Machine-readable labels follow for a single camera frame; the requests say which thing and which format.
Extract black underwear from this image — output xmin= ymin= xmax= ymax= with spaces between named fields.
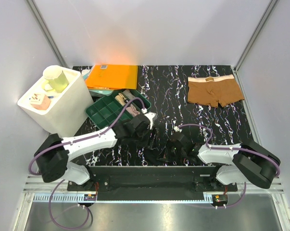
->
xmin=144 ymin=147 xmax=167 ymax=166

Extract brown boxer briefs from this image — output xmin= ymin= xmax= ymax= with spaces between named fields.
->
xmin=188 ymin=75 xmax=244 ymax=107

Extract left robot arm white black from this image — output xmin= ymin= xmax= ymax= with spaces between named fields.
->
xmin=34 ymin=112 xmax=157 ymax=191

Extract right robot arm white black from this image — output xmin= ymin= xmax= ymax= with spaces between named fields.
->
xmin=161 ymin=132 xmax=280 ymax=191

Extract pink rolled sock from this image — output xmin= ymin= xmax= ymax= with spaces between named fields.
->
xmin=126 ymin=104 xmax=140 ymax=117

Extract beige rolled sock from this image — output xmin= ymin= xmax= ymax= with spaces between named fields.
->
xmin=115 ymin=93 xmax=128 ymax=106

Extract grey rolled sock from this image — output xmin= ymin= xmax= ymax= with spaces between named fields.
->
xmin=122 ymin=89 xmax=135 ymax=100

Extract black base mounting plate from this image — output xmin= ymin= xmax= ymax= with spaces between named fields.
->
xmin=36 ymin=165 xmax=268 ymax=202

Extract orange and teal folders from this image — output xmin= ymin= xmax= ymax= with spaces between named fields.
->
xmin=81 ymin=64 xmax=138 ymax=97

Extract white storage bin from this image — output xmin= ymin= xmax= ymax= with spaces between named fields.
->
xmin=17 ymin=67 xmax=93 ymax=137

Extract yellow green cup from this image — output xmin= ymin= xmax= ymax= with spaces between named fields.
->
xmin=41 ymin=65 xmax=69 ymax=93

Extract pink box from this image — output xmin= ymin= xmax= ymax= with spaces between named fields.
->
xmin=30 ymin=93 xmax=51 ymax=110

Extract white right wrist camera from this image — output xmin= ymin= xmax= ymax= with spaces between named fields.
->
xmin=174 ymin=126 xmax=182 ymax=132

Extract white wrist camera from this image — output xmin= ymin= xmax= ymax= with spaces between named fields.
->
xmin=174 ymin=126 xmax=182 ymax=132
xmin=144 ymin=112 xmax=157 ymax=127

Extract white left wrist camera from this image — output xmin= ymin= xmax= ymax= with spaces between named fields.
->
xmin=144 ymin=112 xmax=157 ymax=127

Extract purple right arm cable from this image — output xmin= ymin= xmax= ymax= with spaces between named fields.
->
xmin=177 ymin=124 xmax=281 ymax=209

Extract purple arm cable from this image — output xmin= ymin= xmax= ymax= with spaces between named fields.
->
xmin=177 ymin=124 xmax=281 ymax=209
xmin=29 ymin=97 xmax=147 ymax=229

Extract aluminium front rail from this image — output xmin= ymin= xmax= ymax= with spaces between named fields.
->
xmin=23 ymin=175 xmax=284 ymax=204

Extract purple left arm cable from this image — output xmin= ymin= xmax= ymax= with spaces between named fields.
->
xmin=29 ymin=97 xmax=147 ymax=229

